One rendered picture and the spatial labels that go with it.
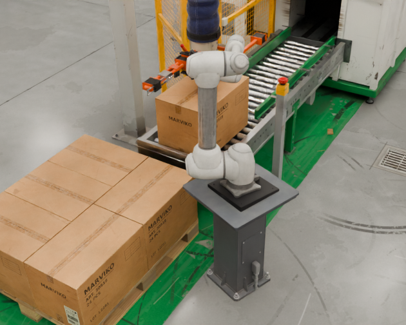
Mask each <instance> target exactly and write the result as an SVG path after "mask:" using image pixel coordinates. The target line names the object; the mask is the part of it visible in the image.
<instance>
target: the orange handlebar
mask: <svg viewBox="0 0 406 325"><path fill-rule="evenodd" d="M256 43H257V39H255V40H253V41H252V42H251V43H249V44H248V45H247V46H246V47H245V48H244V52H243V54H244V53H245V52H246V51H247V50H249V49H250V48H251V47H252V46H253V45H255V44H256ZM217 49H218V50H223V51H224V50H225V47H223V46H217ZM183 67H184V64H181V65H180V66H179V63H175V64H172V65H170V66H169V67H168V69H167V70H166V71H169V72H172V75H173V74H174V73H175V72H177V71H180V69H181V68H183ZM144 88H145V89H146V90H148V89H149V88H151V87H150V86H146V85H145V86H144Z"/></svg>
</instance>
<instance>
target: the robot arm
mask: <svg viewBox="0 0 406 325"><path fill-rule="evenodd" d="M244 44H245V43H244V38H243V37H242V36H241V35H238V34H235V35H232V36H231V37H230V38H229V40H228V42H227V45H226V47H225V50H224V51H204V52H197V53H196V52H195V51H194V50H190V51H189V52H188V51H186V52H183V51H181V52H180V54H182V55H187V56H189V57H188V58H187V61H186V71H181V74H185V75H186V76H189V77H190V78H191V80H195V83H196V84H197V86H198V144H197V145H196V146H195V147H194V149H193V153H190V154H189V155H188V156H187V157H186V159H185V162H186V171H187V174H188V175H189V176H190V177H193V178H196V179H204V180H211V179H226V180H223V181H220V185H222V186H224V187H225V188H226V189H227V190H229V191H230V192H231V193H232V194H233V195H234V197H236V198H239V197H240V196H242V195H245V194H247V193H250V192H253V191H256V190H260V189H261V186H260V185H258V184H257V183H255V181H257V180H259V175H255V158H254V155H253V152H252V150H251V149H250V147H249V146H248V145H247V144H244V143H236V144H233V145H232V146H230V147H229V149H228V150H226V151H224V152H221V151H220V147H219V145H218V144H216V142H217V85H218V84H219V82H220V81H223V82H226V83H238V82H239V81H240V80H241V78H242V74H243V73H244V72H246V71H247V69H248V67H249V59H248V58H247V56H246V55H245V54H243V52H244Z"/></svg>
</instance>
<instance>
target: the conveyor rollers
mask: <svg viewBox="0 0 406 325"><path fill-rule="evenodd" d="M319 48H320V47H318V46H313V45H309V44H303V43H298V42H294V41H289V40H286V39H285V40H284V41H283V42H282V43H280V44H279V45H278V46H277V47H276V48H275V49H273V50H272V51H271V52H269V53H268V54H267V55H266V56H265V57H264V58H262V59H261V60H260V61H259V62H257V64H255V65H254V66H253V67H252V68H250V69H249V70H248V71H247V72H246V73H245V74H243V75H244V76H246V77H249V102H248V124H247V125H246V126H245V127H244V128H243V129H242V130H241V131H239V133H237V134H236V135H235V136H234V137H233V138H234V139H231V140H230V141H229V142H228V143H227V144H230V145H233V144H236V143H239V142H240V141H241V140H242V139H243V138H244V137H245V136H246V135H247V134H248V133H249V132H250V131H251V130H252V129H253V128H254V127H255V126H256V125H257V124H258V123H259V122H260V121H261V120H262V119H263V118H264V117H265V116H266V115H267V114H268V113H269V112H270V111H271V110H272V109H273V108H274V107H275V106H276V103H274V104H273V105H272V106H271V107H270V108H269V109H268V110H267V111H266V112H265V113H264V114H263V115H262V116H261V117H260V118H259V119H258V120H256V119H255V109H256V108H257V107H258V106H259V105H260V104H261V103H262V102H264V101H265V100H266V99H267V98H268V97H269V96H270V95H271V94H272V93H273V92H274V91H275V90H276V85H277V84H278V83H279V82H278V78H280V77H286V78H287V79H288V78H289V77H290V76H291V75H292V74H293V73H294V72H295V71H296V70H297V69H299V67H301V66H302V65H303V64H304V63H305V62H306V61H307V60H308V58H310V57H311V56H312V55H313V54H314V53H315V52H316V51H317V50H318V49H319ZM331 51H332V50H331V49H329V50H328V51H327V52H326V53H325V54H324V55H323V56H322V57H321V58H320V59H319V60H318V61H317V62H316V63H315V64H314V65H313V66H312V67H311V68H310V72H311V71H312V70H313V69H314V68H315V67H316V66H317V65H318V64H319V63H320V62H321V61H322V60H323V59H324V58H325V57H326V56H327V55H328V54H329V53H330V52H331ZM307 75H308V72H306V73H305V74H304V75H303V76H301V78H299V80H297V82H296V83H295V84H294V85H292V87H290V89H289V92H288V93H287V94H289V93H290V92H291V91H292V90H293V89H294V88H295V87H296V86H297V85H298V84H299V83H300V82H301V81H302V80H303V79H304V78H305V77H306V76H307ZM249 128H250V129H249ZM236 139H238V140H239V141H238V140H236ZM227 144H225V145H224V146H223V147H222V148H221V150H223V151H226V150H228V149H229V147H230V145H227Z"/></svg>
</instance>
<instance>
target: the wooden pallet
mask: <svg viewBox="0 0 406 325"><path fill-rule="evenodd" d="M197 235H198V219H197V220H196V221H195V222H194V223H193V224H192V225H191V226H190V227H189V228H188V229H187V230H186V231H185V232H184V233H183V234H182V235H181V237H180V238H179V239H178V240H177V241H176V242H175V243H174V244H173V245H172V246H171V248H170V249H169V250H168V251H167V252H166V253H165V254H164V255H163V256H162V257H161V258H160V259H159V260H158V261H157V262H156V263H155V264H154V265H153V266H152V268H151V269H150V270H149V271H148V272H147V273H146V274H145V275H144V276H143V277H142V279H141V280H140V281H139V282H138V283H136V285H134V287H133V288H132V289H131V290H130V291H129V292H128V293H127V294H126V295H125V296H124V298H123V299H122V300H121V301H120V302H119V303H118V304H117V305H116V306H115V307H114V309H112V310H111V311H110V312H109V314H107V316H105V318H104V319H103V320H102V321H101V322H100V323H99V324H98V325H116V324H117V323H118V322H119V321H120V320H121V319H122V318H123V316H124V315H125V314H126V313H127V312H128V311H129V309H130V308H131V307H132V306H133V305H134V304H135V303H136V302H137V301H138V300H139V299H140V298H141V297H142V295H143V294H144V293H145V292H146V291H147V290H148V288H149V287H150V286H151V285H152V284H153V283H154V282H155V281H156V280H157V279H158V278H159V277H160V275H161V274H162V273H163V272H164V271H165V270H166V268H167V267H168V266H169V265H170V264H171V263H172V262H173V261H174V260H175V259H176V258H177V257H178V256H179V254H180V253H181V252H182V251H183V250H184V249H185V248H186V246H187V245H188V244H189V243H190V242H191V241H192V240H193V239H194V238H195V237H196V236H197ZM0 293H2V294H3V295H6V296H7V297H9V298H11V299H12V300H14V301H16V302H18V304H19V307H20V310H21V313H22V314H23V315H26V316H27V317H29V318H30V319H32V320H34V321H36V322H39V321H40V320H41V319H42V318H43V317H44V318H46V319H48V320H49V321H51V322H53V323H54V324H56V325H65V324H63V323H61V322H59V321H58V320H56V319H54V318H52V317H51V316H49V315H47V314H45V313H43V312H41V311H40V310H38V309H37V308H35V307H33V306H31V305H29V304H27V303H26V302H24V301H22V300H20V299H18V298H17V297H15V296H13V295H11V294H9V293H8V292H6V291H5V290H2V289H1V288H0Z"/></svg>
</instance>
